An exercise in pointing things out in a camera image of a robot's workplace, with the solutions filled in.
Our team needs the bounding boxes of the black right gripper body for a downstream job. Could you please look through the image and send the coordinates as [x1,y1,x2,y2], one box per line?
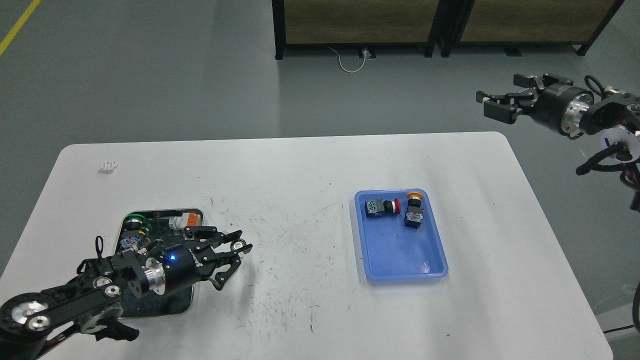
[530,84,594,138]

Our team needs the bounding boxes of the wooden cabinet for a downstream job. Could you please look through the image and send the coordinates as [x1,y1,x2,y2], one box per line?
[271,0,448,60]
[438,0,623,58]

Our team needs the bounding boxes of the small white plastic piece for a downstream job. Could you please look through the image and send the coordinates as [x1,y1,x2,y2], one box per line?
[98,161,119,174]

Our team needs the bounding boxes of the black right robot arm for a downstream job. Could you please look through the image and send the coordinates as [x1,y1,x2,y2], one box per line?
[475,73,640,212]

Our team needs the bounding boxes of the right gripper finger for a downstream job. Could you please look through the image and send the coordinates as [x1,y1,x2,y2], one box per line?
[513,73,574,92]
[476,89,537,125]

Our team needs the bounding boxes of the right wooden cabinet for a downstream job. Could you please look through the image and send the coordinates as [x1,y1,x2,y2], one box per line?
[438,0,623,58]

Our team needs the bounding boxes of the yellow push button switch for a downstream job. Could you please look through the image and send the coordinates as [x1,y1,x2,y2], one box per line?
[403,191,425,229]

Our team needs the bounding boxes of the left wooden cabinet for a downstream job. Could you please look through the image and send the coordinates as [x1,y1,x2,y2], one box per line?
[271,0,448,60]

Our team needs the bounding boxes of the black gear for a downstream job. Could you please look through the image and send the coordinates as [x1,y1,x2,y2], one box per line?
[230,239,247,251]

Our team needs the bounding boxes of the orange white connector block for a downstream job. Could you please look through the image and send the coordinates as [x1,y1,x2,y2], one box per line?
[167,211,202,233]

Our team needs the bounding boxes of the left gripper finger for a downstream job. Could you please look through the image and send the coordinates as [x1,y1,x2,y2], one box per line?
[183,226,242,254]
[199,243,253,291]

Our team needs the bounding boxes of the white cable on floor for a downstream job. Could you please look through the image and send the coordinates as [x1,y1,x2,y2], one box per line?
[328,47,376,74]

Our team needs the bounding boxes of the blue plastic tray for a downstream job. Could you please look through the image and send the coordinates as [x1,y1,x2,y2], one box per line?
[354,188,450,282]

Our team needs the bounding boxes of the red push button switch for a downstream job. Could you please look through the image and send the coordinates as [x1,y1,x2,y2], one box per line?
[363,198,402,219]

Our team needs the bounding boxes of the silver metal tray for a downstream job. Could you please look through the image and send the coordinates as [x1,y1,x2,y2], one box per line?
[115,208,204,318]

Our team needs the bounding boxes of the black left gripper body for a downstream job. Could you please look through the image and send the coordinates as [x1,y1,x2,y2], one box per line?
[129,243,207,298]

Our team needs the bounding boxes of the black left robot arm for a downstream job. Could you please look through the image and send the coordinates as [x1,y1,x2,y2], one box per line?
[1,226,253,360]

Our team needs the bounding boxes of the green push button switch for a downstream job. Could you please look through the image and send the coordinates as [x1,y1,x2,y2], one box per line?
[118,213,153,251]

